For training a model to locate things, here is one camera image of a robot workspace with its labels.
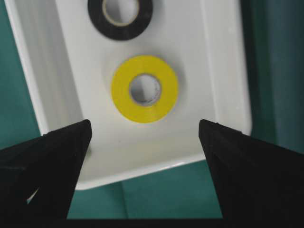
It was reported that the black tape roll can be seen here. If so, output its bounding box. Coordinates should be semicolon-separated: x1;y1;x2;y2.
87;0;153;41

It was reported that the green table cloth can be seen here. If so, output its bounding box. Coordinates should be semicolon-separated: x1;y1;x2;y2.
0;0;304;219

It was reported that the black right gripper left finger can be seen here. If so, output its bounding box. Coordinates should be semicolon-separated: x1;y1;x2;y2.
0;119;92;228

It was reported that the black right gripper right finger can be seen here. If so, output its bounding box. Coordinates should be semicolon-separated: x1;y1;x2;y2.
199;119;304;228

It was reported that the yellow tape roll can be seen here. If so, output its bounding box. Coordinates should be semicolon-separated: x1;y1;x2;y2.
111;55;179;124

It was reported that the white plastic tray case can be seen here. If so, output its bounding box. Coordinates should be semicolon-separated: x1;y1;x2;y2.
4;0;252;190

